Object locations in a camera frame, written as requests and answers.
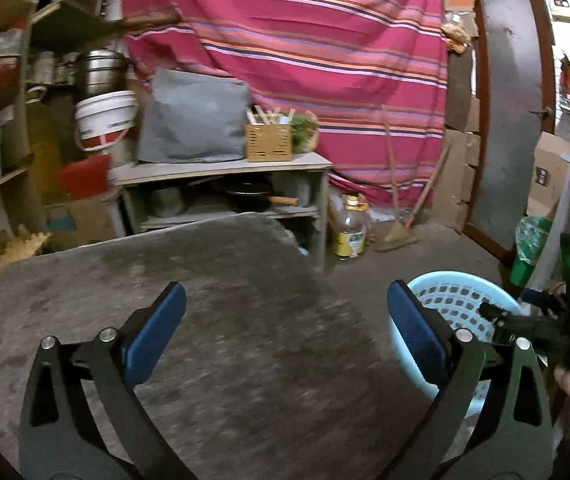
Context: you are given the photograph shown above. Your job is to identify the red striped curtain cloth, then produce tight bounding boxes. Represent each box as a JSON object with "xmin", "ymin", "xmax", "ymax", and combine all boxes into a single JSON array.
[{"xmin": 122, "ymin": 0, "xmax": 448, "ymax": 207}]

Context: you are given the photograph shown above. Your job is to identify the black wok wooden handle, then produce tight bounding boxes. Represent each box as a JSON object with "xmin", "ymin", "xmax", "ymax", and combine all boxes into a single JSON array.
[{"xmin": 227, "ymin": 190, "xmax": 299, "ymax": 214}]

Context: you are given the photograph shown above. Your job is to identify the light blue plastic basket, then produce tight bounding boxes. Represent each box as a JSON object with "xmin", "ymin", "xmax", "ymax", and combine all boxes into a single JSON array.
[{"xmin": 390, "ymin": 271, "xmax": 518, "ymax": 458}]

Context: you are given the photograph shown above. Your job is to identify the grey low cabinet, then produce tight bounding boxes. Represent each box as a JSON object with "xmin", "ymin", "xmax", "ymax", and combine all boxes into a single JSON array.
[{"xmin": 108, "ymin": 153, "xmax": 332, "ymax": 269}]

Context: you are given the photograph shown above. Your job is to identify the red plastic basin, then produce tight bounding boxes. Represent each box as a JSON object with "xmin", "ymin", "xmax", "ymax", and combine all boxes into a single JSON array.
[{"xmin": 58, "ymin": 154, "xmax": 110, "ymax": 200}]

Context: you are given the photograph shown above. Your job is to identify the straw broom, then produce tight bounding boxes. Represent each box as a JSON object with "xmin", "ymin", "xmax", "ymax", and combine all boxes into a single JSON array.
[{"xmin": 373, "ymin": 104, "xmax": 454, "ymax": 254}]

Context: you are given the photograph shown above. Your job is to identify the grey fabric cushion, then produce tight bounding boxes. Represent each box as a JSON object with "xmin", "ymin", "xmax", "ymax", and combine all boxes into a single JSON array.
[{"xmin": 138, "ymin": 70, "xmax": 250, "ymax": 164}]

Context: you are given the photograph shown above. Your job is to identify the steel pot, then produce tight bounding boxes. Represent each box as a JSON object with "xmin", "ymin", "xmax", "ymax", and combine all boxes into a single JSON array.
[{"xmin": 74, "ymin": 49, "xmax": 130, "ymax": 101}]

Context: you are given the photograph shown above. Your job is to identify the white plastic bucket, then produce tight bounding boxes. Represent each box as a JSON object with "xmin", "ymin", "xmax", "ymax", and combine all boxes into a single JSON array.
[{"xmin": 75, "ymin": 90, "xmax": 139, "ymax": 153}]

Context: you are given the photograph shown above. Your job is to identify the wooden shelf rack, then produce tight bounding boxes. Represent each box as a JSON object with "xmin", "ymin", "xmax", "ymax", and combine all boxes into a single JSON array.
[{"xmin": 0, "ymin": 0, "xmax": 181, "ymax": 306}]

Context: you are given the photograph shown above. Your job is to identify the clear oil bottle yellow label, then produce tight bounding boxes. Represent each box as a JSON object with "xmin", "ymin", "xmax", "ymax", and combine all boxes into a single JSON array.
[{"xmin": 333, "ymin": 194, "xmax": 369, "ymax": 259}]

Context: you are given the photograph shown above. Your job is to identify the woven bamboo utensil box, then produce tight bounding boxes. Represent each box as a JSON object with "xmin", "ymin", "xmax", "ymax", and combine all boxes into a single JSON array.
[{"xmin": 244, "ymin": 106, "xmax": 295, "ymax": 162}]

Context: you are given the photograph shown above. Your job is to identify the green leafy vegetables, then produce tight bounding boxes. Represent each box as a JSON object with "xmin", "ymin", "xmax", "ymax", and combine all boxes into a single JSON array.
[{"xmin": 289, "ymin": 110, "xmax": 320, "ymax": 154}]

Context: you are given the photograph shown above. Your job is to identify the dark metal door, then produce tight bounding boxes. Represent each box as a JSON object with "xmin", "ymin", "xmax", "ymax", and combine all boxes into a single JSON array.
[{"xmin": 464, "ymin": 0, "xmax": 556, "ymax": 260}]

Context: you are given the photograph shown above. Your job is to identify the stacked cardboard boxes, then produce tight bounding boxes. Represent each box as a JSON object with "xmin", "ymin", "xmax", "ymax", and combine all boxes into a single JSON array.
[{"xmin": 431, "ymin": 0, "xmax": 480, "ymax": 232}]

